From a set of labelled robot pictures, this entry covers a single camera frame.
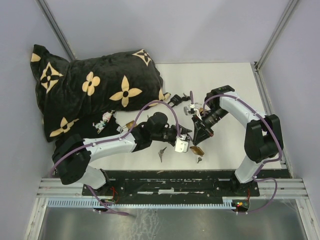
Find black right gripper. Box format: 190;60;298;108
191;107;228;146

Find brass padlock long shackle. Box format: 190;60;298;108
189;146;205;156

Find small padlock keys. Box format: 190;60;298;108
158;147;167;163

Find black padlock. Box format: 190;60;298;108
168;94;183;108

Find black padlock keys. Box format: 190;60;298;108
181;93;191;102

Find large brass padlock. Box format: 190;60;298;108
119;120;137;132

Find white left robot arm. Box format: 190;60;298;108
52;112;191;195

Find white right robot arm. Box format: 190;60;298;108
184;85;284;196

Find black floral garment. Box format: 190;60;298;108
53;109;126;159

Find black floral plush pillow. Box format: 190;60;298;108
30;44;171;142

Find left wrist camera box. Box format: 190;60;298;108
174;135;190;153

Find light blue cable duct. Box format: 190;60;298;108
46;197;248;210

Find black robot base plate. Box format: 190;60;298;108
82;169;260;204

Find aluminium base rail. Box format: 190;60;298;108
36;174;307;200

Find right aluminium frame post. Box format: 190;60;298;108
254;0;301;73

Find aluminium frame post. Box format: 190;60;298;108
36;0;76;61
254;0;301;73

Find left aluminium frame post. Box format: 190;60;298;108
36;0;76;61

